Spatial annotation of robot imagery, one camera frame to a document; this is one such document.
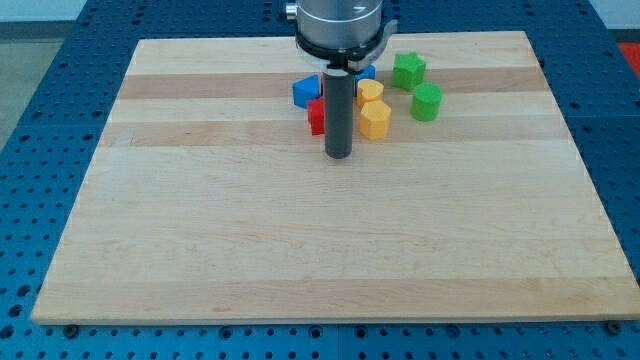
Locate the yellow hexagon block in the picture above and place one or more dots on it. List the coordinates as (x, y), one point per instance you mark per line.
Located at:
(375, 120)

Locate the red block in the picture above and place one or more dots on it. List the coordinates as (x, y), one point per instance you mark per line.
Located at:
(315, 116)

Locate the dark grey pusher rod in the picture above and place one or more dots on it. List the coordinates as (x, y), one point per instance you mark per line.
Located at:
(338, 114)

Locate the blue triangle block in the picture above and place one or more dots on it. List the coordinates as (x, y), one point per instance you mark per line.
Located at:
(306, 90)

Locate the yellow heart block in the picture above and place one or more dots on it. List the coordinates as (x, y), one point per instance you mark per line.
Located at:
(368, 90)

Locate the wooden board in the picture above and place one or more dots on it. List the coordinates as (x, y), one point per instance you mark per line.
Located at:
(209, 201)

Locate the blue block behind rod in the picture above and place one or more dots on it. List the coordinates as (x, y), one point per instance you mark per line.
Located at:
(368, 73)

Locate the green cylinder block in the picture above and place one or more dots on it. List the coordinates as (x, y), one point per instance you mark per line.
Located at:
(426, 101)

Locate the green star block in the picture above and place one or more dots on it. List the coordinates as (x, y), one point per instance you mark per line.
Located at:
(408, 70)

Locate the blue perforated table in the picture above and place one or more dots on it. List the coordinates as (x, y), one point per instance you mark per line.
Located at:
(46, 157)

